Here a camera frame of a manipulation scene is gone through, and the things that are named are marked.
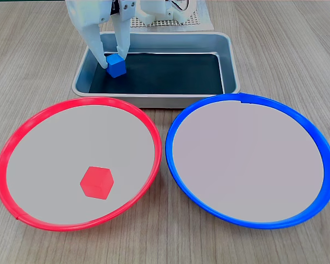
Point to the silver metal tray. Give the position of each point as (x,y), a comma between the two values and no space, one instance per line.
(231,66)

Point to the white mesh mat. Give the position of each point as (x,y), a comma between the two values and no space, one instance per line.
(200,23)

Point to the blue cube block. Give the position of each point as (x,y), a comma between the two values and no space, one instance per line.
(116,67)

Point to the black tray liner mat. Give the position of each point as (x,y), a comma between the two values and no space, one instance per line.
(170,74)

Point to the red-rimmed white dish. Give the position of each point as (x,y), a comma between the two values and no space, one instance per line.
(71,154)

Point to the red cube block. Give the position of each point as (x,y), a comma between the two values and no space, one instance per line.
(96,182)

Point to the blue-rimmed white dish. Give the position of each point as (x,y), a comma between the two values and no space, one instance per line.
(247,159)

